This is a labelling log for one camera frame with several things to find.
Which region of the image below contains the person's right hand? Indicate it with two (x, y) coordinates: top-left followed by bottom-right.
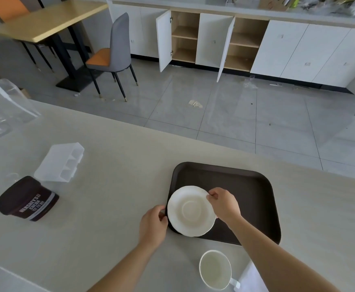
(207, 187), (242, 225)

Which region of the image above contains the person's left hand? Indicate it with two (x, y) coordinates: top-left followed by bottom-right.
(139, 205), (169, 249)

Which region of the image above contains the white saucer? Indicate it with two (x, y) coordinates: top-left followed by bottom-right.
(167, 185), (217, 237)

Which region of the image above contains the person's right forearm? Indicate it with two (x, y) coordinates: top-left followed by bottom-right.
(226, 216), (341, 292)

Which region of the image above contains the person's left forearm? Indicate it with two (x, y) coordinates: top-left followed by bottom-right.
(87, 240), (166, 292)

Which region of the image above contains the dark brown serving tray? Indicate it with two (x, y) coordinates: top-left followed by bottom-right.
(166, 162), (282, 246)

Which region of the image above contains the white ceramic cup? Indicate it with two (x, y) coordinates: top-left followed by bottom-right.
(199, 250), (241, 292)

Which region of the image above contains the white cloth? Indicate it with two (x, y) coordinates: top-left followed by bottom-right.
(237, 261), (269, 292)

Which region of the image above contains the clear plastic divided organizer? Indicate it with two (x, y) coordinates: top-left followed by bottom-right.
(34, 142), (85, 183)

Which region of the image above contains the crumpled clear plastic wrap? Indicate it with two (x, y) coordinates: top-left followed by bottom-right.
(243, 75), (259, 89)

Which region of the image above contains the brown cocoa powder tub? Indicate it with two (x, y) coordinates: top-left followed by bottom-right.
(0, 176), (60, 222)

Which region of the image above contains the white open cabinet door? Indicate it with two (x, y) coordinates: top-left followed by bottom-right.
(156, 10), (173, 73)
(216, 16), (236, 83)

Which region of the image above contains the long white cabinet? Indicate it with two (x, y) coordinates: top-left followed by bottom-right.
(108, 0), (355, 89)

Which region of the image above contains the grey plastic container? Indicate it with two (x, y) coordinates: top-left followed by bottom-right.
(0, 259), (48, 292)

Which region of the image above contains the grey chair with orange seat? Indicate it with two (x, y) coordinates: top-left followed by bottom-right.
(85, 12), (139, 102)

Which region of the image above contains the clear plastic pitcher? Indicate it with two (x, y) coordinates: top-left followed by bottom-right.
(0, 71), (43, 139)

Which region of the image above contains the cardboard box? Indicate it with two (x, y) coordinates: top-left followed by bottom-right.
(258, 0), (291, 11)

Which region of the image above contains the pile of clear plastic bags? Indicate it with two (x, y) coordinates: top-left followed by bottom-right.
(290, 0), (355, 19)

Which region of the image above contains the wooden table with black base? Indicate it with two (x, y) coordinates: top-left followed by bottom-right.
(0, 1), (109, 90)

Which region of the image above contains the orange backed chair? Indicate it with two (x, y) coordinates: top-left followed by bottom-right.
(0, 0), (57, 73)

